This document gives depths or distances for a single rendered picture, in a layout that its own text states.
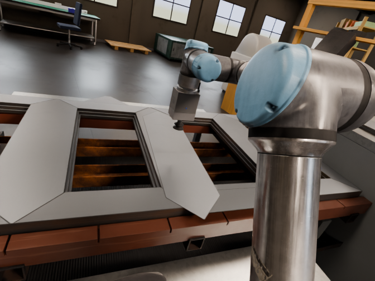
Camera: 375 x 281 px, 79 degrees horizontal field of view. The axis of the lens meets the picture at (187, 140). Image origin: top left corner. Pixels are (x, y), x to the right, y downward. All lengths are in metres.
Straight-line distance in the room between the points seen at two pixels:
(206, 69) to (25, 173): 0.57
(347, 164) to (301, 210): 0.98
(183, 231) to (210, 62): 0.47
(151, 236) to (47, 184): 0.31
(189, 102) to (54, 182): 0.48
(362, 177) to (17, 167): 1.30
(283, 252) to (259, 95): 0.20
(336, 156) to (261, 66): 1.04
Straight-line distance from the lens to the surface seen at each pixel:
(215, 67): 0.67
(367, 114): 0.40
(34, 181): 0.73
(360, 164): 1.27
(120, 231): 0.63
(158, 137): 0.98
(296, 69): 0.30
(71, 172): 0.80
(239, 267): 0.84
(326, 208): 1.02
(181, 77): 0.79
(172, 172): 0.79
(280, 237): 0.34
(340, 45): 4.35
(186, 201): 0.69
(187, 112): 0.83
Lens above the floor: 1.32
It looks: 27 degrees down
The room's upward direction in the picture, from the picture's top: 15 degrees clockwise
